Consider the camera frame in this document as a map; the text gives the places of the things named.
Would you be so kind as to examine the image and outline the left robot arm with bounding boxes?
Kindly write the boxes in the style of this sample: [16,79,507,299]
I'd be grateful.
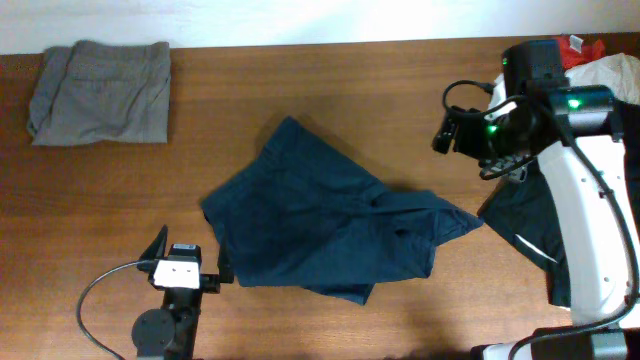
[131,226,234,360]

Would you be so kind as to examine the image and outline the red cloth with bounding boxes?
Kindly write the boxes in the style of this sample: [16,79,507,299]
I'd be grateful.
[555,35,606,70]

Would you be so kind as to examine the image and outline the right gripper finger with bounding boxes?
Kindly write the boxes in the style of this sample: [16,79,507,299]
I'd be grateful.
[431,117,456,154]
[479,155,533,183]

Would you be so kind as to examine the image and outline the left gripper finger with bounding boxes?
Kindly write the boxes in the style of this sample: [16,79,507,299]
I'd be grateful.
[217,240,233,276]
[139,225,168,260]

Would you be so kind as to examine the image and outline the navy blue shorts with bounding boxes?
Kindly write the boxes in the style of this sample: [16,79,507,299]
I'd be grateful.
[200,117,483,305]

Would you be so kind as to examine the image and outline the white cloth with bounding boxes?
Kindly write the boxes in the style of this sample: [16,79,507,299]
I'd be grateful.
[565,53,640,105]

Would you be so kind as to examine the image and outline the folded grey shorts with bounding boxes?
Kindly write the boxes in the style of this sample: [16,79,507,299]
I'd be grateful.
[26,40,171,146]

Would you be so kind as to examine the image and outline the black shorts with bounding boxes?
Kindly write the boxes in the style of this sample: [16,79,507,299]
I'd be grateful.
[615,100,640,181]

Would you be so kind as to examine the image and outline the black shirt white stripe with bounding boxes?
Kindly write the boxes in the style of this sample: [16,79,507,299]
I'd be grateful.
[478,162,571,308]

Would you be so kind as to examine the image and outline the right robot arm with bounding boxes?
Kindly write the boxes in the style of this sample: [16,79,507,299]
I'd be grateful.
[432,75,639,359]

